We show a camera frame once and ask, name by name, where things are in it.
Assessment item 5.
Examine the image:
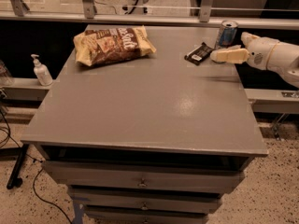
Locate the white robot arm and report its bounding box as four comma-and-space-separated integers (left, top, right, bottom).
210, 32, 299, 88

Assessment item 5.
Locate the grey drawer cabinet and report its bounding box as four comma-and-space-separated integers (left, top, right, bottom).
22, 26, 267, 224

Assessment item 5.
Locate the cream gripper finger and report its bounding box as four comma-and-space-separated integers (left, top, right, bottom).
210, 49, 249, 63
241, 32, 259, 48

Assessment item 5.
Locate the black floor cable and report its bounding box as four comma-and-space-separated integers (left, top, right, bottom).
0, 105, 73, 224

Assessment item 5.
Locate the black stand leg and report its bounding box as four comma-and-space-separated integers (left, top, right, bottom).
7, 145, 29, 189

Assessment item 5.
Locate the white pump sanitizer bottle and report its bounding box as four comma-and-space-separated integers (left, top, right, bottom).
31, 54, 53, 86

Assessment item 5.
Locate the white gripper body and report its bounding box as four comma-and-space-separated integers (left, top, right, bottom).
245, 37, 278, 70

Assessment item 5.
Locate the Red Bull can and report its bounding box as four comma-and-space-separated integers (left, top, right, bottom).
214, 21, 238, 49

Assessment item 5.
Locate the black RXBAR chocolate bar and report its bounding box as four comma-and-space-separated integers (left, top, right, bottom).
184, 42, 213, 65

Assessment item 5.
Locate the grey metal railing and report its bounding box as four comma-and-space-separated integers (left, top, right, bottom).
0, 0, 299, 30

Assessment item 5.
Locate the yellow brown chip bag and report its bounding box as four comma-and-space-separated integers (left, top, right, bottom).
73, 26, 156, 66

